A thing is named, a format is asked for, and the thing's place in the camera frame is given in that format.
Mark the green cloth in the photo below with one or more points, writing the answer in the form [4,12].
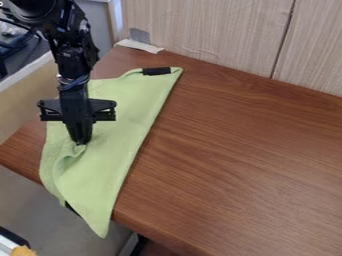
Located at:
[111,140]

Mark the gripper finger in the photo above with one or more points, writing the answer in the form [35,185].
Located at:
[73,131]
[87,131]

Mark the yellow tool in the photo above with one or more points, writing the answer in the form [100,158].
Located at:
[22,251]

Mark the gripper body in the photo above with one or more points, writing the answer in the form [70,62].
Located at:
[73,106]

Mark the white paper piece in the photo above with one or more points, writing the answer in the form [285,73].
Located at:
[139,45]

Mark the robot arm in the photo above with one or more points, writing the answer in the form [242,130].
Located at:
[67,40]

